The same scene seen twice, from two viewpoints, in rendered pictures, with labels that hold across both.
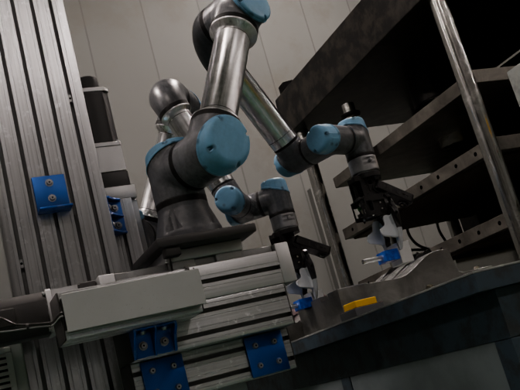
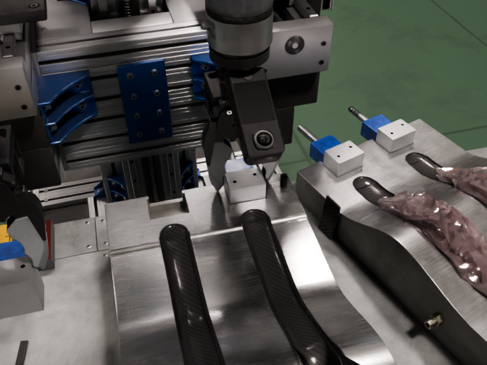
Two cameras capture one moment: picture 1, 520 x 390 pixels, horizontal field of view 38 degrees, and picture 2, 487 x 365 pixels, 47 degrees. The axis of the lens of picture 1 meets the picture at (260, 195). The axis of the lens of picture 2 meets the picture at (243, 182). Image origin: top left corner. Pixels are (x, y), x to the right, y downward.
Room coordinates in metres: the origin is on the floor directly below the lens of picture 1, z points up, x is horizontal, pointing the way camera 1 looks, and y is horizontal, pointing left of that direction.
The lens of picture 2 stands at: (2.23, -0.62, 1.43)
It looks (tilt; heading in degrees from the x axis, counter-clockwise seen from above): 43 degrees down; 100
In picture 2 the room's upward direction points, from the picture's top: straight up
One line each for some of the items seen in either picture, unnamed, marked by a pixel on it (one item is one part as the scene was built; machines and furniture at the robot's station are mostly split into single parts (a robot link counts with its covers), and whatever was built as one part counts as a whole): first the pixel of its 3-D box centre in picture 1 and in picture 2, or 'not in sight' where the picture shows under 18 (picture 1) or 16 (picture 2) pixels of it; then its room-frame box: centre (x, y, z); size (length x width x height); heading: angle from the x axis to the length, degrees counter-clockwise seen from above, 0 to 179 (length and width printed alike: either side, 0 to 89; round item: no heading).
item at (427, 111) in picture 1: (461, 128); not in sight; (3.11, -0.90, 1.51); 1.10 x 0.70 x 0.05; 25
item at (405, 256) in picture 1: (384, 257); (16, 254); (1.90, -0.26, 0.93); 0.13 x 0.05 x 0.05; 115
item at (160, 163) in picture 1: (176, 172); not in sight; (1.63, 0.17, 1.20); 0.13 x 0.12 x 0.14; 46
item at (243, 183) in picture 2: (300, 305); (236, 170); (2.11, -0.03, 0.89); 0.13 x 0.05 x 0.05; 115
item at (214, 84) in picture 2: (289, 251); (238, 85); (2.12, -0.04, 1.04); 0.09 x 0.08 x 0.12; 115
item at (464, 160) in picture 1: (478, 184); not in sight; (3.10, -0.89, 1.26); 1.10 x 0.74 x 0.05; 25
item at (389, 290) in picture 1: (395, 289); (242, 350); (2.17, -0.30, 0.87); 0.50 x 0.26 x 0.14; 115
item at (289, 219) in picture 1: (285, 224); (236, 28); (2.12, -0.05, 1.12); 0.08 x 0.08 x 0.05
